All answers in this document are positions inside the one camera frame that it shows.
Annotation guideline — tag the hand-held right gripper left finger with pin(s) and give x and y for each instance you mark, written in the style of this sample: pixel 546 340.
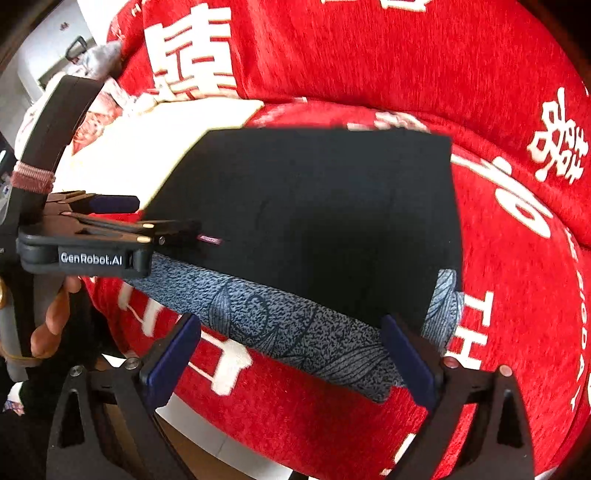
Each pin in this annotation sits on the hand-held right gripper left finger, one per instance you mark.
pixel 171 360

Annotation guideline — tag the person's left hand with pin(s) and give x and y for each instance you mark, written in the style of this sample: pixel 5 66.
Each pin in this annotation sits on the person's left hand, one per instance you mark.
pixel 60 309

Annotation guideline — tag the blue-grey leaf-patterned cloth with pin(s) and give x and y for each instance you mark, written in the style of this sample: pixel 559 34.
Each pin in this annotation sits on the blue-grey leaf-patterned cloth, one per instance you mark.
pixel 300 332

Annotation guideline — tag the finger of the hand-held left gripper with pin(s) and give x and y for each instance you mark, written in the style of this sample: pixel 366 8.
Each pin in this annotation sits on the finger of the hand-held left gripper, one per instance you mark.
pixel 175 233
pixel 115 204

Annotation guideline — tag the red printed blanket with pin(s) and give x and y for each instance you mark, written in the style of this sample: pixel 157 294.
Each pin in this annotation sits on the red printed blanket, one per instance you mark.
pixel 369 55

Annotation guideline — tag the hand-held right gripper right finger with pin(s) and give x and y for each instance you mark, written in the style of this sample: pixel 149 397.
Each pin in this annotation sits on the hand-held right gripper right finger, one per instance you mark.
pixel 408 360

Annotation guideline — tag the grey cloth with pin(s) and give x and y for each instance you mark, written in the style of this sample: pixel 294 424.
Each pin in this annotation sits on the grey cloth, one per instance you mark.
pixel 104 57

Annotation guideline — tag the black pants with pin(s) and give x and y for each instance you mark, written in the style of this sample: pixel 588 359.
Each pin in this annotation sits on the black pants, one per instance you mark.
pixel 323 207

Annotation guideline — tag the red rubber band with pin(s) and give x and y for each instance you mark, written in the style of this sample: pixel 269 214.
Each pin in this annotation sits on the red rubber band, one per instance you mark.
pixel 32 177

